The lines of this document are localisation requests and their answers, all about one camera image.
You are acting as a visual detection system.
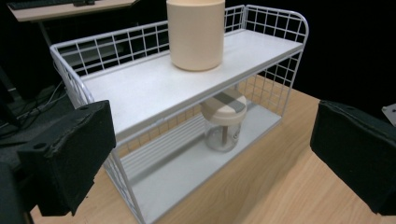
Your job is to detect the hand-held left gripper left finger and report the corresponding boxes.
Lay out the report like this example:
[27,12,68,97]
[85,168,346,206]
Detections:
[17,99,117,217]

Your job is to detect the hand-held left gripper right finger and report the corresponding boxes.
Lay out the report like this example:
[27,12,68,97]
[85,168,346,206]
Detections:
[309,99,396,217]

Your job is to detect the white wire shelf rack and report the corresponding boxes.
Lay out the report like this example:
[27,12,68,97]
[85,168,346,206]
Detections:
[49,3,310,224]

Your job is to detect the glass jar with white lid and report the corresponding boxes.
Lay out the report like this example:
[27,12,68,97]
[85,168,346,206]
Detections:
[200,88,248,153]

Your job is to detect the cream ceramic mug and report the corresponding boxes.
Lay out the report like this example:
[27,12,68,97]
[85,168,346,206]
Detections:
[165,0,226,72]

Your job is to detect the wooden desk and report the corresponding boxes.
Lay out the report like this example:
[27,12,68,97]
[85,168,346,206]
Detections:
[7,0,141,23]

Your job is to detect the black keyboard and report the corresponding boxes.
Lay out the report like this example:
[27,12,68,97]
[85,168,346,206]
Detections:
[7,0,96,11]

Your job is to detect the bundle of floor cables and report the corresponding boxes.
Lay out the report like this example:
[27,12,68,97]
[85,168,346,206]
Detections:
[0,78,69,133]

